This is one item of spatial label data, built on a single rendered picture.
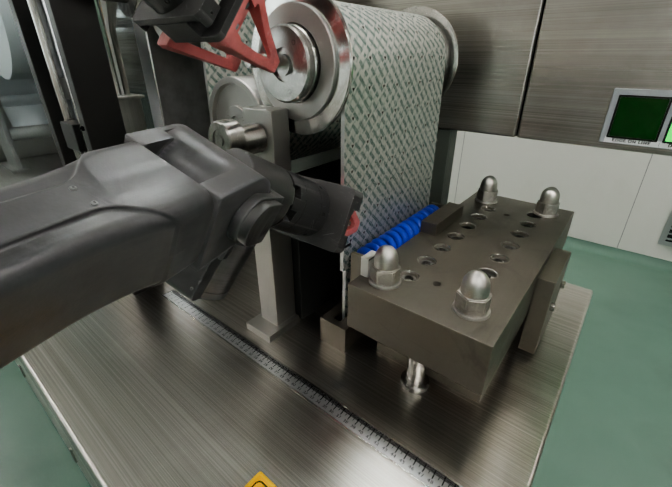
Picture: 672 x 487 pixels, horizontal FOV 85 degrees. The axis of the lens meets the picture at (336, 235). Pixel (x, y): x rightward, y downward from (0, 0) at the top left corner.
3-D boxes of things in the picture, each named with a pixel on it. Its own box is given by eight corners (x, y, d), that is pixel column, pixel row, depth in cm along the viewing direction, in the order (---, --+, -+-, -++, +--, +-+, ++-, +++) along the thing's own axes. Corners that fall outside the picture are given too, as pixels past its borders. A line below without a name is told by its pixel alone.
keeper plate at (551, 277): (517, 347, 49) (537, 277, 44) (536, 311, 56) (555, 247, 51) (538, 356, 47) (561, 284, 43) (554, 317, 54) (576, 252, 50)
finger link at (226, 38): (278, 98, 35) (203, 22, 28) (230, 94, 39) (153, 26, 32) (306, 38, 36) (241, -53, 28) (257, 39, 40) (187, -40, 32)
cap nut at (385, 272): (362, 282, 41) (363, 246, 39) (379, 269, 44) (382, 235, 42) (390, 294, 39) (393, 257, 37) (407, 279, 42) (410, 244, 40)
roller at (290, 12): (257, 107, 45) (257, -4, 39) (374, 92, 63) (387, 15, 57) (328, 132, 39) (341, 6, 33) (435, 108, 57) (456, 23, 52)
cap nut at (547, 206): (530, 214, 59) (536, 187, 57) (536, 207, 62) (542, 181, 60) (555, 220, 57) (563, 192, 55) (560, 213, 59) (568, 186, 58)
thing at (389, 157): (340, 270, 47) (341, 120, 39) (424, 214, 64) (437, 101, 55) (343, 271, 47) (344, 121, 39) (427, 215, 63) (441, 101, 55)
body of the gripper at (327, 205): (345, 255, 37) (298, 246, 31) (275, 228, 43) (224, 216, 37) (365, 194, 37) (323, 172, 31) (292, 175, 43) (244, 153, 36)
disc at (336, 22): (251, 117, 47) (250, -23, 39) (254, 117, 47) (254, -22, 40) (341, 151, 40) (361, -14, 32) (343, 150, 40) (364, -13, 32)
